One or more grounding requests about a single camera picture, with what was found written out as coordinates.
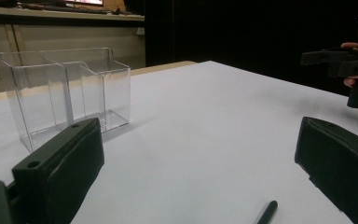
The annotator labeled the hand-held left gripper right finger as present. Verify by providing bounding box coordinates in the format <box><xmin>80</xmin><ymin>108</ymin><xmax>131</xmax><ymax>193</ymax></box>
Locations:
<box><xmin>294</xmin><ymin>116</ymin><xmax>358</xmax><ymax>224</ymax></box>

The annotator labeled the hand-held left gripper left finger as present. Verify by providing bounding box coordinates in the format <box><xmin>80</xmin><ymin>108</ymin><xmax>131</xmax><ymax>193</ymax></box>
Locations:
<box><xmin>11</xmin><ymin>117</ymin><xmax>105</xmax><ymax>224</ymax></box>

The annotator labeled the clear acrylic box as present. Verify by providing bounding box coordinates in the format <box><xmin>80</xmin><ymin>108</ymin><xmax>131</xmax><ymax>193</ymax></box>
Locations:
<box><xmin>0</xmin><ymin>47</ymin><xmax>131</xmax><ymax>154</ymax></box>

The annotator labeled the black pen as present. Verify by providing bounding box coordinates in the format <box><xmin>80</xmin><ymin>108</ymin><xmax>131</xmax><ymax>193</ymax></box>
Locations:
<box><xmin>255</xmin><ymin>200</ymin><xmax>279</xmax><ymax>224</ymax></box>

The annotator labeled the black curtain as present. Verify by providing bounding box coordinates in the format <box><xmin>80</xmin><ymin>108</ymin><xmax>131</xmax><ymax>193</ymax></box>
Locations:
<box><xmin>144</xmin><ymin>0</ymin><xmax>358</xmax><ymax>104</ymax></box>

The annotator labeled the white table sheet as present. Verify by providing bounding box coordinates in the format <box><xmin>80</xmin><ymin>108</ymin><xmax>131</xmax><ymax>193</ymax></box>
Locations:
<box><xmin>0</xmin><ymin>60</ymin><xmax>358</xmax><ymax>224</ymax></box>

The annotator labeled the wooden shelf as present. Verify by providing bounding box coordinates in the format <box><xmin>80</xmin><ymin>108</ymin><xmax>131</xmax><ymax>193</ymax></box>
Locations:
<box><xmin>0</xmin><ymin>6</ymin><xmax>145</xmax><ymax>23</ymax></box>

